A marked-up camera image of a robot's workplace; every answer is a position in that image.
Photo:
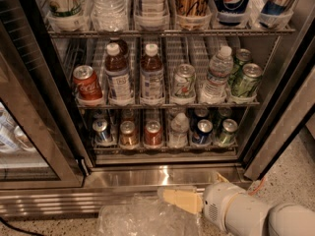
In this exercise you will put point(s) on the green can middle shelf rear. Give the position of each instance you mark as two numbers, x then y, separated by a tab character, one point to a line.
242	57

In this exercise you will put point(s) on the middle wire shelf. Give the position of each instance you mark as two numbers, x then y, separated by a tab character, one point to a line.
170	105

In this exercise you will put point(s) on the blue Pepsi can front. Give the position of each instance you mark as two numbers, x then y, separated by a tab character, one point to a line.
202	132

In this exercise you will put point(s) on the red can bottom shelf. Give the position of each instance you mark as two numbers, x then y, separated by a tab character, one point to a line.
153	136

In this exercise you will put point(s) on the stainless steel fridge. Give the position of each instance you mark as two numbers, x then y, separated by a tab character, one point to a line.
112	179

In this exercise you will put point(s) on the blue silver can bottom shelf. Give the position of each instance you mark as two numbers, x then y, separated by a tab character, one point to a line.
102	131

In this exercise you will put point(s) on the red Coca-Cola can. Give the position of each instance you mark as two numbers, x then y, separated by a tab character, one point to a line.
86	81

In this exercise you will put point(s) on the green can bottom shelf front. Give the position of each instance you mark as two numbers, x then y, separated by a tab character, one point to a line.
227	132

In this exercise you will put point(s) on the bottom wire shelf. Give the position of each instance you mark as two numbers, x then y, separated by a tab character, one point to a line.
164	149

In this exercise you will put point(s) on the glass fridge door left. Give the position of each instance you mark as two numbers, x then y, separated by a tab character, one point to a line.
34	153

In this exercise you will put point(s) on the blue Pepsi can rear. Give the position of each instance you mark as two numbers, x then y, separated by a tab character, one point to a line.
198	114

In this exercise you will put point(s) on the orange can bottom shelf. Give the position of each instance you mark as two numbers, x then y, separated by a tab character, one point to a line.
128	136

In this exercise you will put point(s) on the brown tea bottle left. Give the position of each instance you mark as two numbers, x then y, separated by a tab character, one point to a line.
118	75

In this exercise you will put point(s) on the steel fridge door right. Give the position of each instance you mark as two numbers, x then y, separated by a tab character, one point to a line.
288	97

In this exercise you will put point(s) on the wire shelf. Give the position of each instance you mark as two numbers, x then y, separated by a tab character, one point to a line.
164	149
172	33
170	105

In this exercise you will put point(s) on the Pepsi can top shelf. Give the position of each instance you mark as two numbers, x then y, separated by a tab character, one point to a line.
231	12

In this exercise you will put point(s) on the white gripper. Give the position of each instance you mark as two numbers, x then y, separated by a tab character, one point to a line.
219	199

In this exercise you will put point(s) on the top wire shelf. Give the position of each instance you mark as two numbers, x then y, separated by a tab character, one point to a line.
172	33

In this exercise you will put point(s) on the clear plastic bag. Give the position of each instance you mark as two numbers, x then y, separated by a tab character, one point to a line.
146	216

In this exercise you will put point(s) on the water bottle top shelf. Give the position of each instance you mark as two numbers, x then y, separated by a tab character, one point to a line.
109	15

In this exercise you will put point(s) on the Red Bull can top shelf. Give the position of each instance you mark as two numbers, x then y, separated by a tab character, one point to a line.
273	11

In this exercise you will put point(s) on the small water bottle bottom shelf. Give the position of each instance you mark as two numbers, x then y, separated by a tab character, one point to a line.
179	127

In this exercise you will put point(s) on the brown tea bottle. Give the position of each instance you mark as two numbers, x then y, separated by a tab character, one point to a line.
151	73
118	75
122	44

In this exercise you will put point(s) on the green can shelf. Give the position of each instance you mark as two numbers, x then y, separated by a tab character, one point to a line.
247	80
221	114
242	57
227	132

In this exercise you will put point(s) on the green can bottom shelf rear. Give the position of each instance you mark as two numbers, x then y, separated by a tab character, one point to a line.
221	114

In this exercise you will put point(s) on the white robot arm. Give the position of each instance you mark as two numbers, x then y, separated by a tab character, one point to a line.
232	210

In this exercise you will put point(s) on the white green soda can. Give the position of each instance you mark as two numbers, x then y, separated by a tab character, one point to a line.
183	81

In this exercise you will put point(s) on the blue pepsi can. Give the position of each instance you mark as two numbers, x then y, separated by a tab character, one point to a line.
202	132
198	114

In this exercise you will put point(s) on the green can middle shelf front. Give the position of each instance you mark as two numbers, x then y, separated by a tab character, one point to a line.
247	80

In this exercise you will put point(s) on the water bottle middle shelf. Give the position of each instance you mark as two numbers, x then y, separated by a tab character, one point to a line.
220	67

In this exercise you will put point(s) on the brown tea bottle rear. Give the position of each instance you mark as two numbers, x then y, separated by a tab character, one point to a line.
122	44

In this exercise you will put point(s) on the brown tea bottle right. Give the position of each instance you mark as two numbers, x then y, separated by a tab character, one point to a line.
151	73

